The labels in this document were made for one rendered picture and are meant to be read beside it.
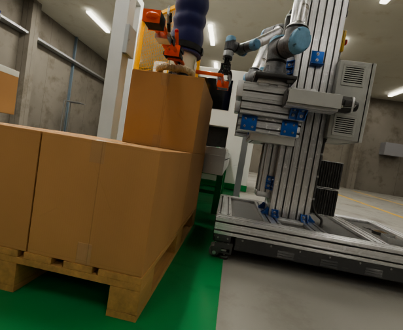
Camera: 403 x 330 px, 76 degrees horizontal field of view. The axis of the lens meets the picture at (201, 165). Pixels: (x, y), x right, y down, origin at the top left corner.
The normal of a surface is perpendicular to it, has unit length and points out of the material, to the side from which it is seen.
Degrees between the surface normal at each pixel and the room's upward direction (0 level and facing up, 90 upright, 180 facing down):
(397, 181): 90
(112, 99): 90
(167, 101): 90
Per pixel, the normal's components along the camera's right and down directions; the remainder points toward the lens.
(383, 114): -0.11, 0.04
